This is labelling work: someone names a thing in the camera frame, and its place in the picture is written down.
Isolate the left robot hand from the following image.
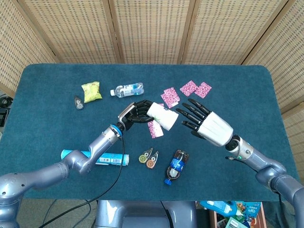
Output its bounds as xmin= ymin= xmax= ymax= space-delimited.
xmin=118 ymin=99 xmax=155 ymax=131

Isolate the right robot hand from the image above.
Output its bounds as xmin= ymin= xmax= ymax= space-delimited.
xmin=176 ymin=98 xmax=234 ymax=147

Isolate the white paper cup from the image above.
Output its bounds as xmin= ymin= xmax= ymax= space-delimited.
xmin=146 ymin=102 xmax=179 ymax=132

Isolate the clear water bottle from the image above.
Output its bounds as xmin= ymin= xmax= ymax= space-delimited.
xmin=110 ymin=82 xmax=145 ymax=98

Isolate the teal table mat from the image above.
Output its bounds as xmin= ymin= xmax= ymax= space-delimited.
xmin=0 ymin=63 xmax=300 ymax=202

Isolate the green correction tape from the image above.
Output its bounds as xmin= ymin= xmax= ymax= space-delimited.
xmin=138 ymin=147 xmax=154 ymax=164

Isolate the yellow-green snack bag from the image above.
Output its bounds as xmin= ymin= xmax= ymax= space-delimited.
xmin=81 ymin=81 xmax=103 ymax=104

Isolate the blue cylindrical package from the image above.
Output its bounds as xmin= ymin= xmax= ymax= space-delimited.
xmin=60 ymin=149 xmax=130 ymax=167

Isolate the orange correction tape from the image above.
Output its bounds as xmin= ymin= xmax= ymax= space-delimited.
xmin=145 ymin=150 xmax=160 ymax=169

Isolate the cola bottle blue label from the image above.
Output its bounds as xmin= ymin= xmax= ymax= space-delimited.
xmin=163 ymin=149 xmax=190 ymax=186

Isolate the grey correction tape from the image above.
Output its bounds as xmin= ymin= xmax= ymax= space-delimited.
xmin=74 ymin=95 xmax=85 ymax=111

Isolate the blue plastic bottle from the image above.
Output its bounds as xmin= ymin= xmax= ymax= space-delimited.
xmin=199 ymin=200 xmax=239 ymax=216

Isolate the wicker screen panel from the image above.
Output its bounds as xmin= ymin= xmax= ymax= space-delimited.
xmin=242 ymin=0 xmax=304 ymax=167
xmin=18 ymin=0 xmax=124 ymax=64
xmin=108 ymin=0 xmax=197 ymax=65
xmin=0 ymin=0 xmax=57 ymax=98
xmin=181 ymin=0 xmax=294 ymax=65

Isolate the blue printed package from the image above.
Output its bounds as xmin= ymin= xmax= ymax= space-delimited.
xmin=234 ymin=201 xmax=261 ymax=217

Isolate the brown storage box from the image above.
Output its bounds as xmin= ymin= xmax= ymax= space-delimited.
xmin=209 ymin=201 xmax=268 ymax=228

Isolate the teal carton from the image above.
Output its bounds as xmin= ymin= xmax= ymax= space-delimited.
xmin=224 ymin=216 xmax=251 ymax=228

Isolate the grey robot torso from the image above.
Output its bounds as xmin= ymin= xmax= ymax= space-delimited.
xmin=95 ymin=200 xmax=198 ymax=228

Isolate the black equipment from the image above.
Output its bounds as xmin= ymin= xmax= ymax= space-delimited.
xmin=0 ymin=94 xmax=12 ymax=128

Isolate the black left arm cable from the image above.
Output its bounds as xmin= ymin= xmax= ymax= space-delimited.
xmin=39 ymin=135 xmax=126 ymax=228

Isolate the black torso cable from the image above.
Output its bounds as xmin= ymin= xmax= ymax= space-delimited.
xmin=160 ymin=200 xmax=175 ymax=228

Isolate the blue floor cable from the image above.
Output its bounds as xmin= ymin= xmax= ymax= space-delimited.
xmin=67 ymin=200 xmax=92 ymax=228

